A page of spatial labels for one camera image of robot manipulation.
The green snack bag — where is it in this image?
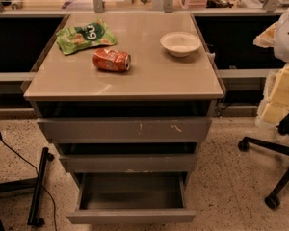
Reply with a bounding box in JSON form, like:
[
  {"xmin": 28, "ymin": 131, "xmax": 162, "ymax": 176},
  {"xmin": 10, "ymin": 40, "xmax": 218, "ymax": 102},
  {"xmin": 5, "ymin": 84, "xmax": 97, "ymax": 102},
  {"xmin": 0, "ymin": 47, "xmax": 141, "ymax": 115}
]
[{"xmin": 56, "ymin": 19, "xmax": 117, "ymax": 55}]

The black floor stand leg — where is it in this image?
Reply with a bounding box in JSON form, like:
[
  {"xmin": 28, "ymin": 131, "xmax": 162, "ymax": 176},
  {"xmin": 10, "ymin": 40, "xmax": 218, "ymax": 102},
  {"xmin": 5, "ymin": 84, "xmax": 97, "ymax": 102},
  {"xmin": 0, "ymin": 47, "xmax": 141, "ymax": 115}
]
[{"xmin": 0, "ymin": 147, "xmax": 54, "ymax": 227}]

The grey drawer cabinet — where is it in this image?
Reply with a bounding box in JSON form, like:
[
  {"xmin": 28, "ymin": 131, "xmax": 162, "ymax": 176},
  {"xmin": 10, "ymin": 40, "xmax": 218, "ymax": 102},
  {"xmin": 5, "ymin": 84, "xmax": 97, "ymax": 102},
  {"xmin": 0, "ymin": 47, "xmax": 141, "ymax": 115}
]
[{"xmin": 23, "ymin": 12, "xmax": 225, "ymax": 197}]

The grey top drawer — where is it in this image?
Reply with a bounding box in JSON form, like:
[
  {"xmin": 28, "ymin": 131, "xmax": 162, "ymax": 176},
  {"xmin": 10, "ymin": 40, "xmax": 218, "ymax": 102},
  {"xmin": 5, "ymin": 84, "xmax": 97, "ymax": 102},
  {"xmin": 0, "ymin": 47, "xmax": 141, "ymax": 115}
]
[{"xmin": 38, "ymin": 117, "xmax": 210, "ymax": 143}]

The grey middle drawer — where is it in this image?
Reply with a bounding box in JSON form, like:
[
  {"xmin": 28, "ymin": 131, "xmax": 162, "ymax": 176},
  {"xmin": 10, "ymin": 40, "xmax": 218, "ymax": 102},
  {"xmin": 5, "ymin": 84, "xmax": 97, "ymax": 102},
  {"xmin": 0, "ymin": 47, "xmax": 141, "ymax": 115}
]
[{"xmin": 60, "ymin": 154, "xmax": 197, "ymax": 173}]

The black cable on floor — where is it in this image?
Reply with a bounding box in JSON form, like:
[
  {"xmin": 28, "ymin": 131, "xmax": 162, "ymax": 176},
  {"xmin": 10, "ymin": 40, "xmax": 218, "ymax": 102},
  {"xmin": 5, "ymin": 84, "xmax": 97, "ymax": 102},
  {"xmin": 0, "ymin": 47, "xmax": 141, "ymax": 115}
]
[{"xmin": 0, "ymin": 118, "xmax": 58, "ymax": 231}]

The grey bottom drawer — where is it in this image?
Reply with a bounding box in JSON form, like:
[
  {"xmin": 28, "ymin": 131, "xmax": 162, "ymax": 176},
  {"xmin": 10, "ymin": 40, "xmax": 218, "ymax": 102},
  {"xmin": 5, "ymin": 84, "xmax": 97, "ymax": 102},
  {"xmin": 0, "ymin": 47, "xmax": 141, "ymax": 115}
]
[{"xmin": 66, "ymin": 172, "xmax": 196, "ymax": 224}]

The black office chair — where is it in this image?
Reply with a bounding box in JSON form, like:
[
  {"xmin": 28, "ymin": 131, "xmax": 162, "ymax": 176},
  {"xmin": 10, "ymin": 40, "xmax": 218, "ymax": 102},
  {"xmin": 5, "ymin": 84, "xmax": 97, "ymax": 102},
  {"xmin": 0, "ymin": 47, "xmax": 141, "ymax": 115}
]
[{"xmin": 238, "ymin": 114, "xmax": 289, "ymax": 210}]

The white bowl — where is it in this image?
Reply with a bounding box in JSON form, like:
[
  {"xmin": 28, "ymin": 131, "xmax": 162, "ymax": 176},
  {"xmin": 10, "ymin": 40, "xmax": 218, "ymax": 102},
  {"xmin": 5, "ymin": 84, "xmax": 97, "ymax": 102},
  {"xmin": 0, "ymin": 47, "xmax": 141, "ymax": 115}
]
[{"xmin": 160, "ymin": 32, "xmax": 200, "ymax": 58}]

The grey drawer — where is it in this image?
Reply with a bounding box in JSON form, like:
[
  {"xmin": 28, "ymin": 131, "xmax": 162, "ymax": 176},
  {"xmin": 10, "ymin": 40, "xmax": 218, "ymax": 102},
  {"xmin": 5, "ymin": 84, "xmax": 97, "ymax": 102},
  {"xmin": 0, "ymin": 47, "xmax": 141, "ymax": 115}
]
[
  {"xmin": 66, "ymin": 172, "xmax": 196, "ymax": 224},
  {"xmin": 38, "ymin": 117, "xmax": 210, "ymax": 143},
  {"xmin": 60, "ymin": 154, "xmax": 197, "ymax": 173}
]

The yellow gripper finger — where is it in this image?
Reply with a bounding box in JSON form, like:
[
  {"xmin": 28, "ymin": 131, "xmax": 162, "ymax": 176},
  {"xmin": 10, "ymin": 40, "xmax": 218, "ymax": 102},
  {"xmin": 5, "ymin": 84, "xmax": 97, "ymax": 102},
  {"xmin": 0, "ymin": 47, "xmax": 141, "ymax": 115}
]
[{"xmin": 256, "ymin": 64, "xmax": 289, "ymax": 126}]

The crushed orange soda can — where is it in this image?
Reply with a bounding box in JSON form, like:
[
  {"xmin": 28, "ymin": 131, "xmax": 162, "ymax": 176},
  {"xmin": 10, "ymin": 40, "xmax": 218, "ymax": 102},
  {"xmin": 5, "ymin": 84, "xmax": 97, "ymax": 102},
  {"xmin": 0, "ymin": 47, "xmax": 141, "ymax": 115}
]
[{"xmin": 92, "ymin": 48, "xmax": 131, "ymax": 72}]

